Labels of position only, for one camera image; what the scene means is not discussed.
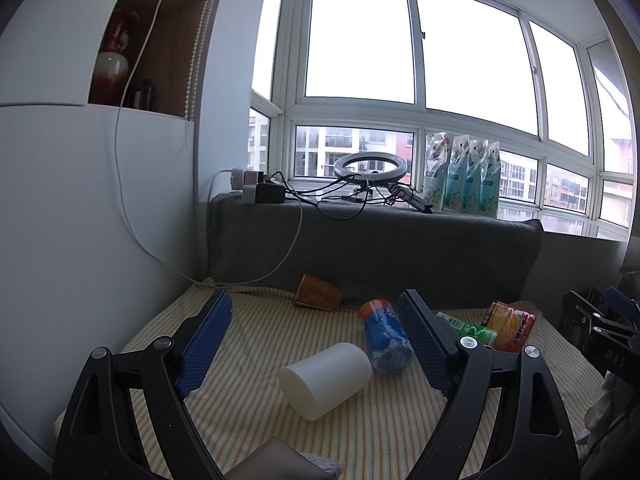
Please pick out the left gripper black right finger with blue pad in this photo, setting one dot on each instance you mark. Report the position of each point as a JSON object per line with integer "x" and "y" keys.
{"x": 531, "y": 437}

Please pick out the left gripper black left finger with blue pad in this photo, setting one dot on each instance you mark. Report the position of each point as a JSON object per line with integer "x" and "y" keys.
{"x": 99, "y": 437}

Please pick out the white plastic cup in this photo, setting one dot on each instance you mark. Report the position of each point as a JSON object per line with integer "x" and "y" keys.
{"x": 316, "y": 385}

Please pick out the brown paper cup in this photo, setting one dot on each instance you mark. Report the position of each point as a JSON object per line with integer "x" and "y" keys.
{"x": 315, "y": 293}

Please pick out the green snack packet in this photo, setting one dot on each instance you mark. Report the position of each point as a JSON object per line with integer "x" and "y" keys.
{"x": 482, "y": 334}

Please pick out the red yellow snack packet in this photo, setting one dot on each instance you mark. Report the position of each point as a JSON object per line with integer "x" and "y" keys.
{"x": 511, "y": 325}

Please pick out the grey folded cloth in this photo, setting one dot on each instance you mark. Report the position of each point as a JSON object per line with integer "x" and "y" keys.
{"x": 275, "y": 459}

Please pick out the blue bottle orange cap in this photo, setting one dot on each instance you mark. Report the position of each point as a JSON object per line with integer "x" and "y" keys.
{"x": 387, "y": 344}

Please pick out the striped yellow mattress cover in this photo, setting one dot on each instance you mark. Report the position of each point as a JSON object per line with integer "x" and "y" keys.
{"x": 379, "y": 433}

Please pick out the refill pouch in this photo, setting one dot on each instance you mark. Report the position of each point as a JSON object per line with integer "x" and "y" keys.
{"x": 438, "y": 149}
{"x": 490, "y": 183}
{"x": 473, "y": 175}
{"x": 458, "y": 164}

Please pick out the dark grey back cushion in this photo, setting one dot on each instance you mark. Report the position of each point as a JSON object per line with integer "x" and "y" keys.
{"x": 453, "y": 261}

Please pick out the white power strip with plugs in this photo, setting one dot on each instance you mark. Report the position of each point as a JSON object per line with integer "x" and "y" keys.
{"x": 255, "y": 188}

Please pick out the red white ceramic vase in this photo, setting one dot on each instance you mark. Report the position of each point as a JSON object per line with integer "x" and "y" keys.
{"x": 111, "y": 70}

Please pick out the white wooden shelf cabinet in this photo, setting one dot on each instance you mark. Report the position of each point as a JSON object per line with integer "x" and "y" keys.
{"x": 97, "y": 230}

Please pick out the black ring light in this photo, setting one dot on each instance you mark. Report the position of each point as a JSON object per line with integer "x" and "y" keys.
{"x": 375, "y": 178}

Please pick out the white window frame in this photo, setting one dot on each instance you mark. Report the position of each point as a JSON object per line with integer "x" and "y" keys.
{"x": 540, "y": 78}

